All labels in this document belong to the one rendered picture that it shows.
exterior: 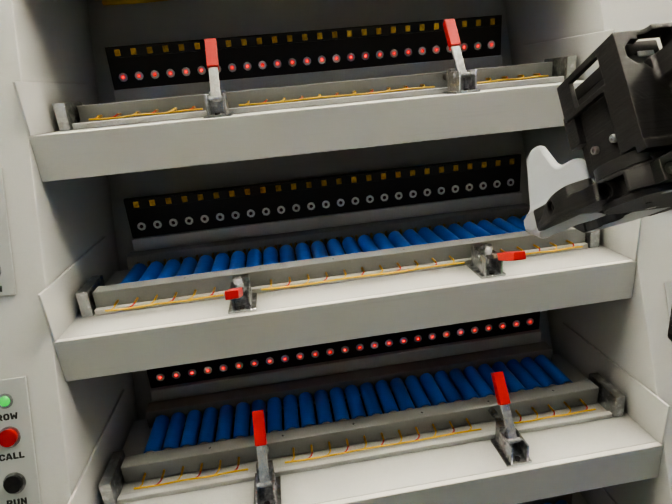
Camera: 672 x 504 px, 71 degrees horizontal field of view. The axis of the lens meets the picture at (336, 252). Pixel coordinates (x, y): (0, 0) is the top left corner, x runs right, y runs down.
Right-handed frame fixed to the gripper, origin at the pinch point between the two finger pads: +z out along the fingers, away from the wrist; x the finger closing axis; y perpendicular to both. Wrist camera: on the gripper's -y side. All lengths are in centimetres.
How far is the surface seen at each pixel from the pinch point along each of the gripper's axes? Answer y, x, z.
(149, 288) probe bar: 2.7, 35.8, 18.2
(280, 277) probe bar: 2.0, 21.9, 18.6
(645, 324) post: -9.0, -16.6, 15.7
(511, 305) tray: -4.8, -2.3, 16.0
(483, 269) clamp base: -0.6, 0.4, 14.9
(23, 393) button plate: -6.2, 47.0, 14.8
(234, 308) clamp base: -1.0, 26.8, 15.2
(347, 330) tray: -4.8, 15.6, 16.0
